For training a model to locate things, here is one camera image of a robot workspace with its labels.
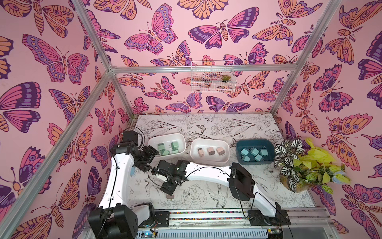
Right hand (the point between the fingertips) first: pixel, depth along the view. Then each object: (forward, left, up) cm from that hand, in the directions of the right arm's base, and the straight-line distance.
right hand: (167, 182), depth 81 cm
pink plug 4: (-6, -2, -4) cm, 7 cm away
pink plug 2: (+22, -25, -3) cm, 34 cm away
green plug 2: (+20, +5, -3) cm, 21 cm away
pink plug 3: (+23, -32, -3) cm, 39 cm away
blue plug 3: (+22, -59, -3) cm, 63 cm away
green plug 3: (+22, -1, -3) cm, 22 cm away
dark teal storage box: (+28, -58, -3) cm, 64 cm away
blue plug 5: (+17, -55, -2) cm, 57 cm away
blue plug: (+22, -47, -3) cm, 52 cm away
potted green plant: (+2, -63, +19) cm, 66 cm away
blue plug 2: (+22, -53, -3) cm, 58 cm away
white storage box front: (+27, +4, -4) cm, 28 cm away
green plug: (+25, +8, -4) cm, 27 cm away
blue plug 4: (+17, -47, -2) cm, 50 cm away
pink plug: (+21, -18, -3) cm, 28 cm away
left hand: (+10, +5, +12) cm, 16 cm away
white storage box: (+28, -21, -3) cm, 35 cm away
